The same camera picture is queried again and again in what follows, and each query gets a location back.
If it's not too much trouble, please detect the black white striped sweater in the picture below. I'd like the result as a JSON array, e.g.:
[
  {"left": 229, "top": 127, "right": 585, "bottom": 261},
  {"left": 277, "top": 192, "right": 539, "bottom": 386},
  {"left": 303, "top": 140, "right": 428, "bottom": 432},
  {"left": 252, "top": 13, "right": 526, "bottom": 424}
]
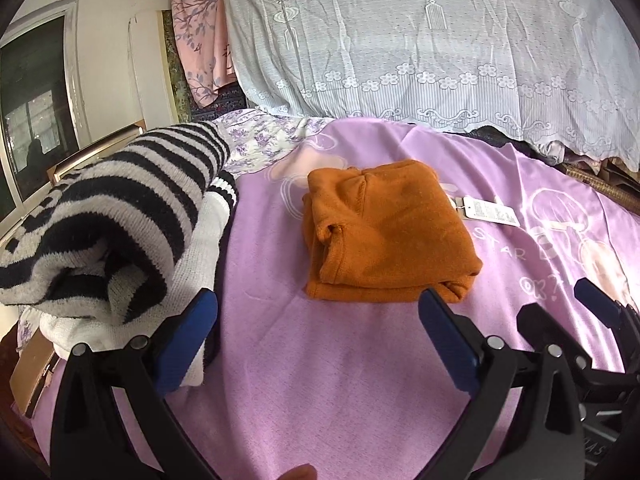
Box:
[{"left": 0, "top": 121, "right": 239, "bottom": 324}]

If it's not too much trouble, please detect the white lace cover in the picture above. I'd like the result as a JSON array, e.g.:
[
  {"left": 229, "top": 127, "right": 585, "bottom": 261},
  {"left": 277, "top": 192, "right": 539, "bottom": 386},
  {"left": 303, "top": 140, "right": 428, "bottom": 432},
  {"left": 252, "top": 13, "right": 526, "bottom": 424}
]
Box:
[{"left": 222, "top": 0, "right": 640, "bottom": 172}]

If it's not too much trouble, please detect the pink floral hanging cloth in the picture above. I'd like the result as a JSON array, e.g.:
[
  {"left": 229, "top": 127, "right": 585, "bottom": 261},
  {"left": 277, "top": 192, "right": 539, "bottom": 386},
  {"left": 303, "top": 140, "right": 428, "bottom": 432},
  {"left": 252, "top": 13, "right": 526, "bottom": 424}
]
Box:
[{"left": 171, "top": 0, "right": 239, "bottom": 109}]

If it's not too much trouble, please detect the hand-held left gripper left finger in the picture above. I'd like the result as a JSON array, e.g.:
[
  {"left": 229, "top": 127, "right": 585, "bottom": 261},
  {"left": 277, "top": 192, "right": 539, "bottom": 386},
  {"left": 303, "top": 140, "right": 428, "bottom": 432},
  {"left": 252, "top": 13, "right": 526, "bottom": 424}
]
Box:
[{"left": 50, "top": 287, "right": 221, "bottom": 480}]

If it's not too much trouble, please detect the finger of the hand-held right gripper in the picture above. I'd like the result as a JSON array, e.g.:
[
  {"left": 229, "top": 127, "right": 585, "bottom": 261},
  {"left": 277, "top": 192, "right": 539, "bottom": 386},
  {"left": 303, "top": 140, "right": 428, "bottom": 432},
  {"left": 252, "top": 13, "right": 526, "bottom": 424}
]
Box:
[
  {"left": 515, "top": 302, "right": 594, "bottom": 377},
  {"left": 574, "top": 277, "right": 634, "bottom": 334}
]

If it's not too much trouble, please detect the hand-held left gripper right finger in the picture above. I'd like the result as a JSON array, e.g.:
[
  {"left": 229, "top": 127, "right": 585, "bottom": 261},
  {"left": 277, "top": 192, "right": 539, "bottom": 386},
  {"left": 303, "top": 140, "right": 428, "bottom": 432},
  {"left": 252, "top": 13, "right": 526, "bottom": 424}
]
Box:
[{"left": 417, "top": 287, "right": 587, "bottom": 480}]

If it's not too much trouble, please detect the brown woven mat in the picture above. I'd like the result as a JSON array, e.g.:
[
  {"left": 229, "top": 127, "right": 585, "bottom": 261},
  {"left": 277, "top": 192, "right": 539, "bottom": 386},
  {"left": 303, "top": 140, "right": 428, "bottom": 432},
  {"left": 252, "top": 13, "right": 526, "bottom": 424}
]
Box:
[{"left": 560, "top": 159, "right": 640, "bottom": 207}]

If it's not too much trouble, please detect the person's left hand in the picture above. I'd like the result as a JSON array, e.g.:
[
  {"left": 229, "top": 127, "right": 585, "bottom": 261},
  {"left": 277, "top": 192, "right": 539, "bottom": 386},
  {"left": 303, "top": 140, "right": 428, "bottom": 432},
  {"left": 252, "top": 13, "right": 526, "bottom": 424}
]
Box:
[{"left": 277, "top": 464, "right": 319, "bottom": 480}]

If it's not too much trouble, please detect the window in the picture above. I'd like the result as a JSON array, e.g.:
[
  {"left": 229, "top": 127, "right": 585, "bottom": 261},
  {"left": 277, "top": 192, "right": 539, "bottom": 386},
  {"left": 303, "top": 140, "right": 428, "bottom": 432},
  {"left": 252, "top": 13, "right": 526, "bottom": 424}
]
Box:
[{"left": 0, "top": 0, "right": 96, "bottom": 222}]

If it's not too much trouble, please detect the purple printed blanket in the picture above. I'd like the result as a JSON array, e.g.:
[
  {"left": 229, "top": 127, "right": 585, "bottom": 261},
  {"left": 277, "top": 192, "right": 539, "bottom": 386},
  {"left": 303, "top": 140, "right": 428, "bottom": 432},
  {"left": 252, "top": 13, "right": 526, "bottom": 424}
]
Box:
[{"left": 30, "top": 117, "right": 640, "bottom": 480}]

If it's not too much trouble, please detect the white knit sweater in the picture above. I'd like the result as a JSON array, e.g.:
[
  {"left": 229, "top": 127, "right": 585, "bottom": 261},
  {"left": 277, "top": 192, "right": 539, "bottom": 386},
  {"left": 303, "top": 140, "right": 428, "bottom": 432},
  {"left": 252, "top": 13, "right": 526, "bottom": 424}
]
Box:
[{"left": 40, "top": 194, "right": 227, "bottom": 389}]

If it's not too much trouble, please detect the orange knit sweater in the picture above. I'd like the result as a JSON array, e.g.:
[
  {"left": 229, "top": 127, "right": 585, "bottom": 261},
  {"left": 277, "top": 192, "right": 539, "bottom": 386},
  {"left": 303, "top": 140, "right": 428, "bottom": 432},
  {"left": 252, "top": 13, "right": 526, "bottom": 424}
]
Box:
[{"left": 301, "top": 159, "right": 484, "bottom": 304}]

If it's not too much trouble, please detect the white paper clothing tag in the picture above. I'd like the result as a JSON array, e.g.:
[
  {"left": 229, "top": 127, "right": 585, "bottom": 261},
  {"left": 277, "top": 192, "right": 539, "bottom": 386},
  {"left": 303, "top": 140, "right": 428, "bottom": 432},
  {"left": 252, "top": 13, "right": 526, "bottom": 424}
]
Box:
[{"left": 447, "top": 195, "right": 519, "bottom": 227}]

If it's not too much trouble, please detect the purple floral sheet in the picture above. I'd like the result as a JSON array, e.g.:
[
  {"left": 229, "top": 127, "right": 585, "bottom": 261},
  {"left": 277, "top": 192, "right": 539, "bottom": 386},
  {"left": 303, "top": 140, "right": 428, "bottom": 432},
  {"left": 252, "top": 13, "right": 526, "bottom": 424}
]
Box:
[{"left": 212, "top": 110, "right": 327, "bottom": 177}]

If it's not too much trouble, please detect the cardboard box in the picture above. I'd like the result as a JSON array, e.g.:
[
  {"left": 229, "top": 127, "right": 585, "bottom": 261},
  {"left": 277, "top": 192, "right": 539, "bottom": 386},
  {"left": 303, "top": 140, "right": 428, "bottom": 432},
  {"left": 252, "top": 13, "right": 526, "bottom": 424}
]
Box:
[{"left": 9, "top": 329, "right": 59, "bottom": 419}]

